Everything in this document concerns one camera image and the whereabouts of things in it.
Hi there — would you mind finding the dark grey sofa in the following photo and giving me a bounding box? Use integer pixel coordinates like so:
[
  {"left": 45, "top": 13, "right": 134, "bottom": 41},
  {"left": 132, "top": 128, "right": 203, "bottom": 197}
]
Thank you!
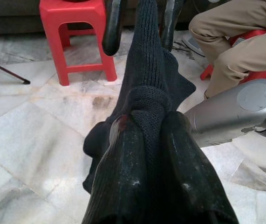
[{"left": 0, "top": 0, "right": 194, "bottom": 35}]

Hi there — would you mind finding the red plastic stool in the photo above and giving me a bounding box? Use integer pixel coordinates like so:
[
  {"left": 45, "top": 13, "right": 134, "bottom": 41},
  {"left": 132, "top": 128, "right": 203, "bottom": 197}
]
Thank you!
[
  {"left": 200, "top": 29, "right": 266, "bottom": 84},
  {"left": 39, "top": 0, "right": 117, "bottom": 86}
]

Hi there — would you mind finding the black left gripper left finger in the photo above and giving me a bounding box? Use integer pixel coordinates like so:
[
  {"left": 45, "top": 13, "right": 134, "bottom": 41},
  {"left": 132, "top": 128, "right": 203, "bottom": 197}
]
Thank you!
[{"left": 81, "top": 116, "right": 164, "bottom": 224}]

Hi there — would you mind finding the grey standing fan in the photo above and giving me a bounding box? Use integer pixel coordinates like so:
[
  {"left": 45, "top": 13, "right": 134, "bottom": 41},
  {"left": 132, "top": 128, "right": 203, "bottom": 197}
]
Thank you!
[{"left": 181, "top": 0, "right": 219, "bottom": 58}]

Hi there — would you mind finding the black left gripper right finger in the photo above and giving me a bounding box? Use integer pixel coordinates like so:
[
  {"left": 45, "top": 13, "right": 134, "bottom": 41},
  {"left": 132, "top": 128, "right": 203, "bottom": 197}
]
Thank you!
[{"left": 160, "top": 112, "right": 239, "bottom": 224}]

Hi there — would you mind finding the silver metal clothes rack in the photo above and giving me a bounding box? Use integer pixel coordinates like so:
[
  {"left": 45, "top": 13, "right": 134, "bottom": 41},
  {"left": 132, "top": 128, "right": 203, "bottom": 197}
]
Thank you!
[{"left": 0, "top": 57, "right": 31, "bottom": 85}]

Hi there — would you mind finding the plain black shirt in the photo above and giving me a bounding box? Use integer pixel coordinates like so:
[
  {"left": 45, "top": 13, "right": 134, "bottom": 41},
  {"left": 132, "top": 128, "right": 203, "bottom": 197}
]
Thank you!
[{"left": 82, "top": 0, "right": 197, "bottom": 194}]

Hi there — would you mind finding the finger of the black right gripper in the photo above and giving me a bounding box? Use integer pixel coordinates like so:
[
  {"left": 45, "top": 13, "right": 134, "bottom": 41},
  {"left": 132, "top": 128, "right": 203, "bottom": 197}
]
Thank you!
[
  {"left": 102, "top": 0, "right": 123, "bottom": 56},
  {"left": 162, "top": 0, "right": 185, "bottom": 51}
]

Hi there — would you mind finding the person in khaki trousers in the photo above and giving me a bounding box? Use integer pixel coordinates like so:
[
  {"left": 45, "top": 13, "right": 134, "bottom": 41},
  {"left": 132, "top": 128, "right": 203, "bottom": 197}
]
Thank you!
[{"left": 188, "top": 0, "right": 266, "bottom": 100}]

